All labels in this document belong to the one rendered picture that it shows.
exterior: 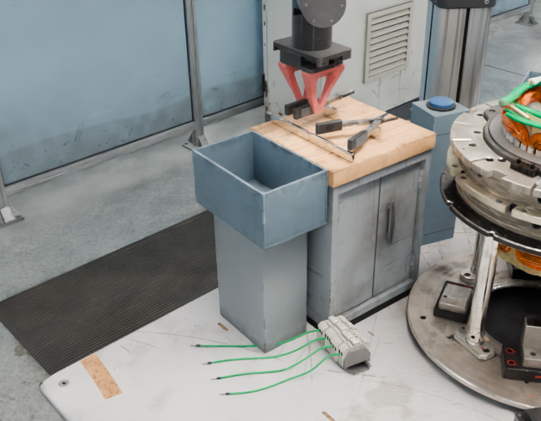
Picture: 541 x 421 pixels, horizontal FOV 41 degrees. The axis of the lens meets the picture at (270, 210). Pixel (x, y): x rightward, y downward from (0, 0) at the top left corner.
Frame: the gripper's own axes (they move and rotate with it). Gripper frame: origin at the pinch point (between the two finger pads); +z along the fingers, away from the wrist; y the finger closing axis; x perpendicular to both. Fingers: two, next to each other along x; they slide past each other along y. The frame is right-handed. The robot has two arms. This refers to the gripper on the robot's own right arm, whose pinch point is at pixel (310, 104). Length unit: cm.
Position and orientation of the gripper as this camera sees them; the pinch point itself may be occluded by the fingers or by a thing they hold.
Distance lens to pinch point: 108.0
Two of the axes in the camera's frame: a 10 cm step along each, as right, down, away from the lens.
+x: 7.8, -3.2, 5.4
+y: 6.3, 3.9, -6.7
